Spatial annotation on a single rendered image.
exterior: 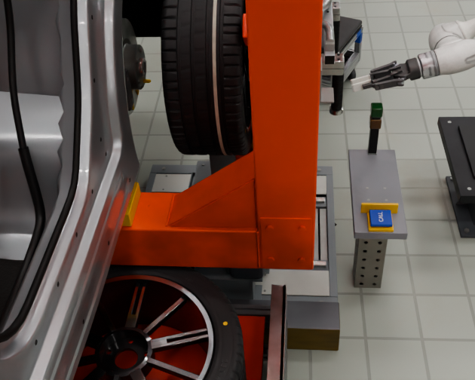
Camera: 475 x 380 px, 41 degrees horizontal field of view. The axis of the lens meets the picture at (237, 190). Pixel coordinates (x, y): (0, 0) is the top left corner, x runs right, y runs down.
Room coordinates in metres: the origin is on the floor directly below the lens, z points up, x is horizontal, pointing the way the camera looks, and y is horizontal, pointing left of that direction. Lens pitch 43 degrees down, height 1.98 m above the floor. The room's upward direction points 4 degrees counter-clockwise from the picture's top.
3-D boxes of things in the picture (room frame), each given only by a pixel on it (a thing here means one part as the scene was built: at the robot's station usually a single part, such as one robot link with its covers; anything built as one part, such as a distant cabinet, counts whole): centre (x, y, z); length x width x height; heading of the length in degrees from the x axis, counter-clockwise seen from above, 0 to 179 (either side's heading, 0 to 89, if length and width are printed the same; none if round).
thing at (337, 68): (1.68, -0.31, 0.93); 0.09 x 0.05 x 0.05; 82
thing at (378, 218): (1.45, -0.46, 0.47); 0.07 x 0.07 x 0.02; 82
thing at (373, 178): (1.62, -0.48, 0.44); 0.43 x 0.17 x 0.03; 172
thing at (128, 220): (1.37, 0.37, 0.71); 0.14 x 0.14 x 0.05; 82
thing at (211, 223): (1.35, 0.20, 0.69); 0.52 x 0.17 x 0.35; 82
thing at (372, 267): (1.59, -0.48, 0.21); 0.10 x 0.10 x 0.42; 82
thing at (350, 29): (2.99, -0.47, 0.17); 0.43 x 0.36 x 0.34; 58
